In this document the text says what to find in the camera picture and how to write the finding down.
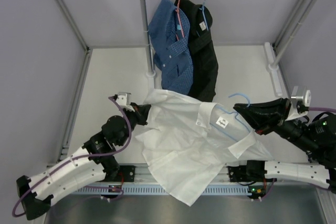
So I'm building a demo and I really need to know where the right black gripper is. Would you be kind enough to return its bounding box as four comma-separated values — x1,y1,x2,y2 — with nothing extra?
233,98,319,154

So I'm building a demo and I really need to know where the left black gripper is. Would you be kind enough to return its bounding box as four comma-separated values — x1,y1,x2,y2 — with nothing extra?
118,102,151,146

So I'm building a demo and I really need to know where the white shirt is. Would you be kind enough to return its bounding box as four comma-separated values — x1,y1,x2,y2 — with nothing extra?
136,89,272,206

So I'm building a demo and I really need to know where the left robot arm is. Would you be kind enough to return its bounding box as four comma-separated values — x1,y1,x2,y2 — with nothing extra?
12,103,151,221

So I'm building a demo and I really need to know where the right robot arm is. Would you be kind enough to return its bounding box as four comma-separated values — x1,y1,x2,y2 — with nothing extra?
233,98,335,193

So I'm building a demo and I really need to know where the black shirt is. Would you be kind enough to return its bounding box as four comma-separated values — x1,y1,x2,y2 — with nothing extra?
180,0,218,102

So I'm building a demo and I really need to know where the blue checked shirt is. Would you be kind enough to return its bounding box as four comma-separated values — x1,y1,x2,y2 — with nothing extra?
149,0,194,95

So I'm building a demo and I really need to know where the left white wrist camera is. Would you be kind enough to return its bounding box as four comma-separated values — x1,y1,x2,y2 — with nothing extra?
114,92,135,112

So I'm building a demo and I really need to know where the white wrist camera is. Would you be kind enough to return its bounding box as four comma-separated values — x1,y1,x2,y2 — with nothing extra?
286,86,311,121
114,92,135,112

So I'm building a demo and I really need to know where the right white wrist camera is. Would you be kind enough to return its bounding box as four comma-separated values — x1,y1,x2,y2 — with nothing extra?
286,86,311,121

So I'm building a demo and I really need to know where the aluminium mounting rail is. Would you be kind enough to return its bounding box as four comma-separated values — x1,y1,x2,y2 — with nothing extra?
115,163,326,184

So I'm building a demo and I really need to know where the grey slotted cable duct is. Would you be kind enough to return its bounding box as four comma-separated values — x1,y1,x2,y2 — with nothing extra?
74,185,264,196

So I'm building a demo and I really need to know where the pink wire hanger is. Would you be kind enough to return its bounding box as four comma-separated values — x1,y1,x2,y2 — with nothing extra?
175,0,185,40

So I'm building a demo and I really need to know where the blue wire hanger with shirt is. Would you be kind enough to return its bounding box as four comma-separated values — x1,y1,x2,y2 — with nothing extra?
199,0,209,31

